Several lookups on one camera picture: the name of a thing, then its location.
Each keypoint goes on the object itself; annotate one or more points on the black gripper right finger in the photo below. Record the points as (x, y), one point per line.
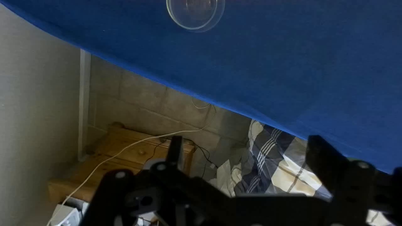
(355, 192)

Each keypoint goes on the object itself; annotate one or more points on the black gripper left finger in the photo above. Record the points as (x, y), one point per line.
(138, 196)

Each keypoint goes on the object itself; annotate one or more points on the clear glass cup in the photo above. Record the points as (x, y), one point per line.
(183, 23)

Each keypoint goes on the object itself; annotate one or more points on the wooden nightstand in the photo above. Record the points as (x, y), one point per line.
(117, 138)

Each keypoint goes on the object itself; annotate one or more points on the white clothes iron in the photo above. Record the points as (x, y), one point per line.
(63, 215)

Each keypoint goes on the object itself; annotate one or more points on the plaid bed blanket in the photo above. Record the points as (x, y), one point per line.
(268, 158)

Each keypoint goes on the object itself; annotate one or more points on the blue ironing board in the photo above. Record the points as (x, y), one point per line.
(271, 63)

